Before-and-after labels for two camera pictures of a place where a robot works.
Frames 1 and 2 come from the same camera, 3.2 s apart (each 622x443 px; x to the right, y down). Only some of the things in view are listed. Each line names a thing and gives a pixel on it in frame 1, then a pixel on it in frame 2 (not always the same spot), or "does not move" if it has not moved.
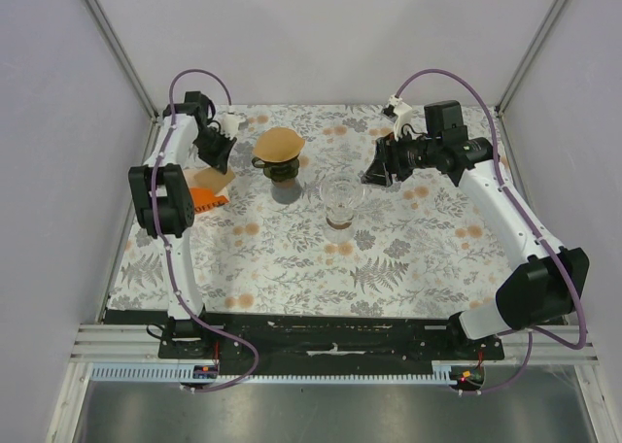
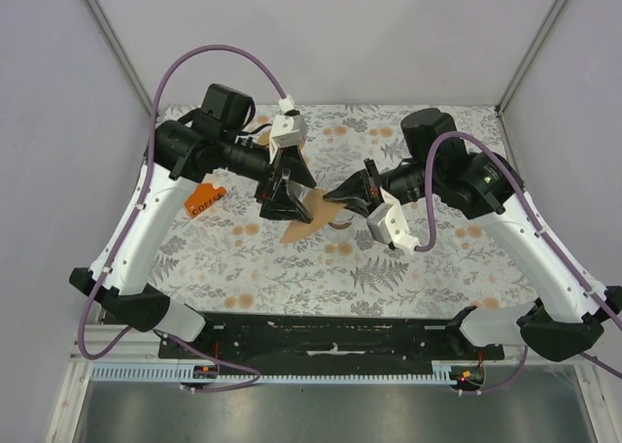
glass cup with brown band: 339,225 does not move
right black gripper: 388,161 to 362,193
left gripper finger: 218,149 to 282,205
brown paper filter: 215,179 to 320,211
